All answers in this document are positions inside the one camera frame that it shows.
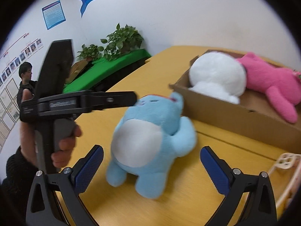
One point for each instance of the cream plastic basket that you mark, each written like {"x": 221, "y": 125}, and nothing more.
{"x": 285, "y": 161}

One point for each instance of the small cardboard carton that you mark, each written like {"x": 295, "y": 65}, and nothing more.
{"x": 77, "y": 69}

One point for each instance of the small potted green plant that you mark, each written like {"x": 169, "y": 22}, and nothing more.
{"x": 90, "y": 51}

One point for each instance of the row of portrait photos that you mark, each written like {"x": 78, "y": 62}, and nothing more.
{"x": 25, "y": 51}

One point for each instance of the brown cardboard box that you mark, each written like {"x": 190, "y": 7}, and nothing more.
{"x": 247, "y": 120}

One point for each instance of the white plush toy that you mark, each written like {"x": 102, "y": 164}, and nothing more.
{"x": 216, "y": 75}

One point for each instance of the large potted green plant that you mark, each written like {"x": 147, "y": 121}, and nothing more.
{"x": 123, "y": 41}

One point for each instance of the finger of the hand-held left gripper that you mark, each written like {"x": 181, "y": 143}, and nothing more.
{"x": 112, "y": 100}

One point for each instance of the hot pink plush toy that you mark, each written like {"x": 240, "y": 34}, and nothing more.
{"x": 270, "y": 80}

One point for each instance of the blue framed wall poster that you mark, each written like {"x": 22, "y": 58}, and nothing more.
{"x": 54, "y": 15}

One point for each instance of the light blue plush toy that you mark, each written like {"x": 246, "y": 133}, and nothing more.
{"x": 152, "y": 134}

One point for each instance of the row of framed certificates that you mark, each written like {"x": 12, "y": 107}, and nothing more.
{"x": 7, "y": 113}

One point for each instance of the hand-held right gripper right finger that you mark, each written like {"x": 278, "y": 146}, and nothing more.
{"x": 216, "y": 169}

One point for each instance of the person's left hand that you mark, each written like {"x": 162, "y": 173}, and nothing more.
{"x": 67, "y": 144}

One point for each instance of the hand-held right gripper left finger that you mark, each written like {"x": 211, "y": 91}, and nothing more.
{"x": 88, "y": 167}

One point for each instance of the person's left forearm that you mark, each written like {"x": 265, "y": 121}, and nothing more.
{"x": 16, "y": 176}

